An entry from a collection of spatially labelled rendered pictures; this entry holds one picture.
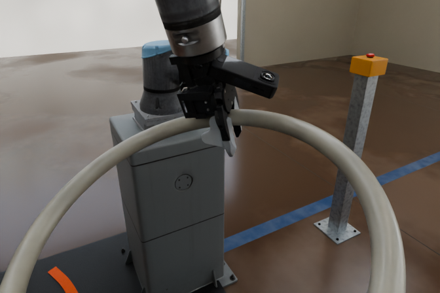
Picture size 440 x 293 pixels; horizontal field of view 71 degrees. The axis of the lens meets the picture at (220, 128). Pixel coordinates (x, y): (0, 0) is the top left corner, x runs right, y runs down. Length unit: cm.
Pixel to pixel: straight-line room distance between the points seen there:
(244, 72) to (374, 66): 121
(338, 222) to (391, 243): 173
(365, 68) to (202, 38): 128
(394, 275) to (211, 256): 134
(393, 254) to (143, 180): 99
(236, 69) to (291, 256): 155
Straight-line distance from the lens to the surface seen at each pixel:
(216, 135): 56
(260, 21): 621
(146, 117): 125
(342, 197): 198
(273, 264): 189
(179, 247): 150
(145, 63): 125
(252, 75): 51
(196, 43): 46
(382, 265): 35
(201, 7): 45
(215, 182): 138
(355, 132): 179
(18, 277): 50
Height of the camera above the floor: 138
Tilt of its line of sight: 24 degrees down
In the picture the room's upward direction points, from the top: straight up
